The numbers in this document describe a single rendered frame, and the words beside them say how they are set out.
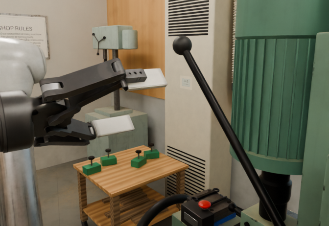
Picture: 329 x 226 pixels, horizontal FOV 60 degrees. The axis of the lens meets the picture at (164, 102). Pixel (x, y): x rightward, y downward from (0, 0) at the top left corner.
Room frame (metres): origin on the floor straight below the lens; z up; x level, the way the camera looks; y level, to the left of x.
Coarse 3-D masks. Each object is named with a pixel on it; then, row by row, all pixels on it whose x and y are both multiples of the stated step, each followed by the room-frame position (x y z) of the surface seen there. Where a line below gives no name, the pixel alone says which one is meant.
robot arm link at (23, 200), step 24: (0, 48) 0.77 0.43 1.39; (24, 48) 0.80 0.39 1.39; (0, 72) 0.75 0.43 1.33; (24, 72) 0.78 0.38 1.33; (0, 168) 0.69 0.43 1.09; (24, 168) 0.71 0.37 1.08; (0, 192) 0.68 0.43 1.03; (24, 192) 0.69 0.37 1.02; (0, 216) 0.67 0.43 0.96; (24, 216) 0.67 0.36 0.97
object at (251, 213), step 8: (248, 208) 0.54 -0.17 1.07; (256, 208) 0.54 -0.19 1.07; (248, 216) 0.51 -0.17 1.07; (256, 216) 0.51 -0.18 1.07; (288, 216) 0.51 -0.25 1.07; (240, 224) 0.53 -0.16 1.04; (248, 224) 0.51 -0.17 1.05; (256, 224) 0.49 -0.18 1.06; (264, 224) 0.48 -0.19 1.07; (272, 224) 0.48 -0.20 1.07; (288, 224) 0.48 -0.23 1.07; (296, 224) 0.48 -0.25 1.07
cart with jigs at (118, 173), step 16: (96, 160) 2.06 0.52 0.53; (112, 160) 1.98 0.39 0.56; (128, 160) 2.06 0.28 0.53; (144, 160) 1.99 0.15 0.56; (160, 160) 2.06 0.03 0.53; (176, 160) 2.06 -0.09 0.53; (80, 176) 1.96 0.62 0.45; (96, 176) 1.79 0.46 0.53; (112, 176) 1.79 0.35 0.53; (128, 176) 1.79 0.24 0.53; (144, 176) 1.79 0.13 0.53; (160, 176) 1.80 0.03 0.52; (176, 176) 1.98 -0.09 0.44; (80, 192) 1.96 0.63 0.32; (112, 192) 1.58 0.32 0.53; (128, 192) 2.17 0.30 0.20; (144, 192) 2.21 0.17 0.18; (176, 192) 1.98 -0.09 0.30; (80, 208) 1.97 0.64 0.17; (96, 208) 1.97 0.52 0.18; (112, 208) 1.60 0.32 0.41; (128, 208) 1.94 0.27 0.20; (144, 208) 1.93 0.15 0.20; (176, 208) 1.97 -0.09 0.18; (96, 224) 1.80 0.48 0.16; (112, 224) 1.60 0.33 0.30; (128, 224) 1.77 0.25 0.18
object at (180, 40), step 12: (180, 36) 0.51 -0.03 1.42; (180, 48) 0.50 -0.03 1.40; (192, 60) 0.49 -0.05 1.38; (192, 72) 0.49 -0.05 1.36; (204, 84) 0.47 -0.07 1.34; (216, 108) 0.44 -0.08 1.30; (228, 132) 0.42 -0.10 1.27; (240, 144) 0.41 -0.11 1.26; (240, 156) 0.40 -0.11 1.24; (252, 168) 0.38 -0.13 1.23; (252, 180) 0.38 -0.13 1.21; (264, 192) 0.36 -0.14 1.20; (264, 204) 0.36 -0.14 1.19; (276, 216) 0.34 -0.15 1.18
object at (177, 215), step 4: (176, 212) 0.69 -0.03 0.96; (180, 212) 0.69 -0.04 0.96; (172, 216) 0.68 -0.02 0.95; (176, 216) 0.68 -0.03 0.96; (180, 216) 0.68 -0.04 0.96; (236, 216) 0.68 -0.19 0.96; (172, 220) 0.68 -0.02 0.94; (176, 220) 0.67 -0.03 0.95; (180, 220) 0.66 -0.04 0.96; (232, 220) 0.66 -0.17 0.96; (236, 220) 0.66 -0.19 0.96; (172, 224) 0.68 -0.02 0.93; (176, 224) 0.67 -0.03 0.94; (180, 224) 0.66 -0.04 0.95; (184, 224) 0.64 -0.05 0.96; (224, 224) 0.64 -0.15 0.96; (228, 224) 0.64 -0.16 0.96; (232, 224) 0.64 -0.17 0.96
